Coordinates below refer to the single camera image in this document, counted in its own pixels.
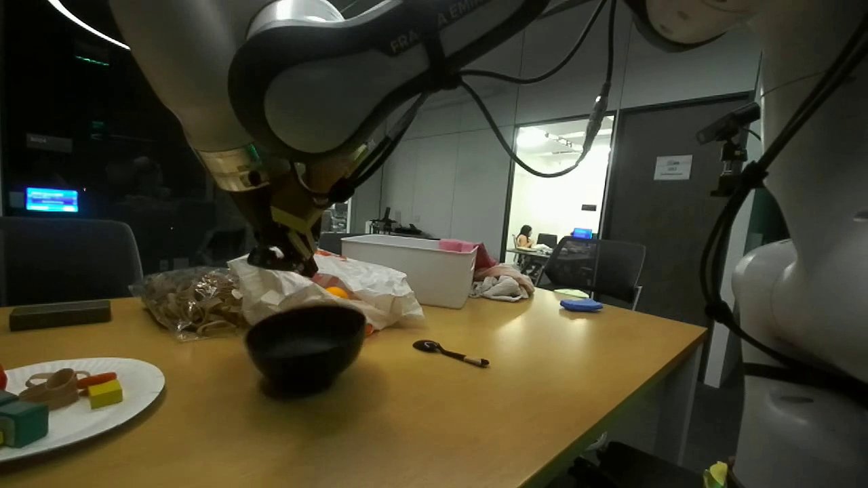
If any black bowl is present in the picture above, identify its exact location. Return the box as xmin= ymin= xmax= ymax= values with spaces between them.
xmin=244 ymin=300 xmax=368 ymax=399

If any blue flat object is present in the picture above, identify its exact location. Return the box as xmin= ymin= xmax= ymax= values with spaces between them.
xmin=557 ymin=295 xmax=604 ymax=314

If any white plastic bag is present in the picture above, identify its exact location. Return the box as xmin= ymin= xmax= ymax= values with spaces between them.
xmin=224 ymin=249 xmax=425 ymax=333

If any blue lit monitor screen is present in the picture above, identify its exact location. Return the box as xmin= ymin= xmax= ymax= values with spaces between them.
xmin=20 ymin=184 xmax=80 ymax=216

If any black mesh office chair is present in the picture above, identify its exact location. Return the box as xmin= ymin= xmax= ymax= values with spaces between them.
xmin=540 ymin=233 xmax=651 ymax=313

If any white paper door sign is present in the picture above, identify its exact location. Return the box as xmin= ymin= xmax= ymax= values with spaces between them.
xmin=651 ymin=153 xmax=696 ymax=184

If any black measuring spoon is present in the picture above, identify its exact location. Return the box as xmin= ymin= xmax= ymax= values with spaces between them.
xmin=408 ymin=337 xmax=491 ymax=372

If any green toy block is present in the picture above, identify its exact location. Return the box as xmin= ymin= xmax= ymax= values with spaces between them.
xmin=0 ymin=399 xmax=52 ymax=451

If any white paper plate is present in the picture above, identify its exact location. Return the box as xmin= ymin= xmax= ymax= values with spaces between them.
xmin=0 ymin=356 xmax=167 ymax=466

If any white storage box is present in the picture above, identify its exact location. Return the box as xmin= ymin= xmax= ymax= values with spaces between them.
xmin=338 ymin=230 xmax=480 ymax=313

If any grey office chair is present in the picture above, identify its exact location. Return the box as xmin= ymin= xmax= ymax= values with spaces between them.
xmin=0 ymin=215 xmax=145 ymax=309

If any thin black hanging cable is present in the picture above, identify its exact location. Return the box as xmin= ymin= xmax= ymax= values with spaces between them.
xmin=456 ymin=0 xmax=620 ymax=182

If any pink item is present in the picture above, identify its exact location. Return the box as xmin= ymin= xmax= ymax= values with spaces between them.
xmin=437 ymin=237 xmax=480 ymax=257

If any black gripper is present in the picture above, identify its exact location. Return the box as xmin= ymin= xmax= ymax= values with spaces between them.
xmin=236 ymin=169 xmax=334 ymax=283

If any crumpled white cloth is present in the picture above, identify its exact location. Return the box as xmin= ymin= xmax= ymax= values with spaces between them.
xmin=471 ymin=264 xmax=536 ymax=303

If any clear plastic bag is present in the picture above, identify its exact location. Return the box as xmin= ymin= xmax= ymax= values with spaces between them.
xmin=133 ymin=264 xmax=252 ymax=338

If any black camera on tripod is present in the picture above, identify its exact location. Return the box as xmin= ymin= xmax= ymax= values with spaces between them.
xmin=694 ymin=103 xmax=761 ymax=201

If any yellow green small object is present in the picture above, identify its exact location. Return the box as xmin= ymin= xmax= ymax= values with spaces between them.
xmin=703 ymin=458 xmax=732 ymax=488

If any orange stick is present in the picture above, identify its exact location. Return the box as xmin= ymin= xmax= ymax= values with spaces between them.
xmin=73 ymin=370 xmax=122 ymax=391

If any black rectangular block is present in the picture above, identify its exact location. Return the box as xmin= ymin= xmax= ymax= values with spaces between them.
xmin=4 ymin=298 xmax=113 ymax=333

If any yellow toy block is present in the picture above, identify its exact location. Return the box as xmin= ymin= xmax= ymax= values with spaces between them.
xmin=83 ymin=378 xmax=123 ymax=412

